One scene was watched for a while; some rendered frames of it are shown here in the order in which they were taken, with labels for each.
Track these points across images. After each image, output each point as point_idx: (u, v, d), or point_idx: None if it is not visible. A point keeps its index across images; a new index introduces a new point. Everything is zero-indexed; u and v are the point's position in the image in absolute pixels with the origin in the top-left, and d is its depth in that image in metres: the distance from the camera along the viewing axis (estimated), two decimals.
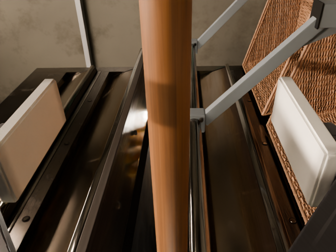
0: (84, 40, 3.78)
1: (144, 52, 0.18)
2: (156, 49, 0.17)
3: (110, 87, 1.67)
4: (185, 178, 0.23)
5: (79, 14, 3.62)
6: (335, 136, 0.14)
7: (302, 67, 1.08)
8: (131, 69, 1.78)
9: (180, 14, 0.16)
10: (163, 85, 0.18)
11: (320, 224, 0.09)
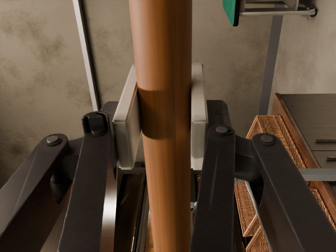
0: (93, 96, 4.19)
1: (137, 71, 0.16)
2: (151, 68, 0.15)
3: (125, 192, 2.09)
4: (187, 206, 0.21)
5: (88, 75, 4.02)
6: (219, 110, 0.16)
7: None
8: (141, 172, 2.20)
9: (178, 29, 0.14)
10: (160, 108, 0.16)
11: (208, 191, 0.10)
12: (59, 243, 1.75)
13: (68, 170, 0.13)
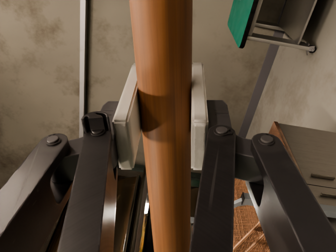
0: (81, 86, 4.11)
1: (137, 71, 0.16)
2: (151, 69, 0.15)
3: (116, 194, 2.10)
4: (187, 206, 0.21)
5: (81, 65, 3.94)
6: (219, 111, 0.16)
7: (260, 242, 1.60)
8: (134, 176, 2.22)
9: (178, 29, 0.14)
10: (160, 108, 0.16)
11: (208, 191, 0.10)
12: (47, 238, 1.73)
13: (68, 170, 0.13)
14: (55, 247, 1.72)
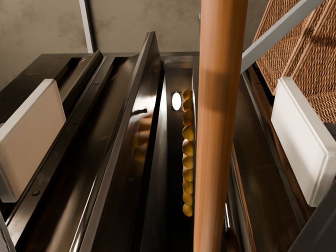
0: (87, 32, 3.75)
1: (202, 64, 0.21)
2: (215, 62, 0.21)
3: (116, 71, 1.65)
4: (227, 173, 0.27)
5: (82, 6, 3.59)
6: (335, 136, 0.14)
7: (316, 42, 1.05)
8: (138, 54, 1.76)
9: (237, 34, 0.20)
10: (218, 92, 0.22)
11: (320, 224, 0.09)
12: None
13: None
14: None
